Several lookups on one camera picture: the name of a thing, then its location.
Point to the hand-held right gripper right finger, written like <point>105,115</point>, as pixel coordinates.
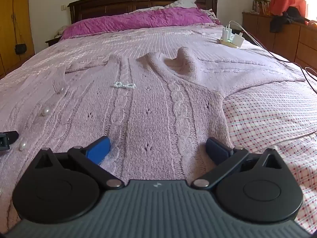
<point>218,151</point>

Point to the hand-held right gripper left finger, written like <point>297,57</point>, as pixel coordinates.
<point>98,151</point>

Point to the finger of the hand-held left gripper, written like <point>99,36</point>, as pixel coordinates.
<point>7,136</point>

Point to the pink knitted cardigan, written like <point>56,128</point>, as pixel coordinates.
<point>153,119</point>

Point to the dark clothes pile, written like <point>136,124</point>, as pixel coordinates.
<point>288,17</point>

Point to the bed with pink checked sheet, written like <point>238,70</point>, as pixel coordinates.
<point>267,114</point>

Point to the small black bag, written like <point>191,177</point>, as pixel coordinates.
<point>20,49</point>

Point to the dark wooden nightstand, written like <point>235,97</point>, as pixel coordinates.
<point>52,41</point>

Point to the orange wooden wardrobe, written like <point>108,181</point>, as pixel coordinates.
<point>10,29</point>

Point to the white charger plug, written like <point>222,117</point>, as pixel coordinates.
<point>238,39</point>
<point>229,33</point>
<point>224,33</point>

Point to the beige cloth on nightstand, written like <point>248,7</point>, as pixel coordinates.
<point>62,31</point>

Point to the power strip with white chargers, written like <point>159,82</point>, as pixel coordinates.
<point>244,31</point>

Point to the brown wooden dresser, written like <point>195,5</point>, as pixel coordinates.
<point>287,37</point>

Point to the magenta quilt pillow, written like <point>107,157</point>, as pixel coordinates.
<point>138,21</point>

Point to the row of books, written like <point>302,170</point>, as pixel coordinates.
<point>261,6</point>

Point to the white pillow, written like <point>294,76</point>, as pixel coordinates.
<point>182,3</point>

